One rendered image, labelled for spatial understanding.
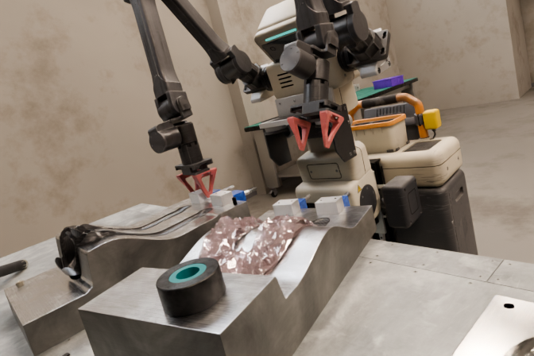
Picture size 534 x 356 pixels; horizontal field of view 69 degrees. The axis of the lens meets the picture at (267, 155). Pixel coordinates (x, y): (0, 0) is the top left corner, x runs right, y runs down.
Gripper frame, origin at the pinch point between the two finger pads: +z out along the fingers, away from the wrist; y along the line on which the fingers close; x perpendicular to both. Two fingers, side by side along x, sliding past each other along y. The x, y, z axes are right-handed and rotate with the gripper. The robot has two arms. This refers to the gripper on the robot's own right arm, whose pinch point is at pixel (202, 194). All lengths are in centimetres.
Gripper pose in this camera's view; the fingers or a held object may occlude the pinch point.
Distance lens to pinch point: 109.6
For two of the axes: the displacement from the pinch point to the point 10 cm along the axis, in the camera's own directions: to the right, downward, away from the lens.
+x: 7.3, -2.9, 6.2
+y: 6.4, -0.4, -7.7
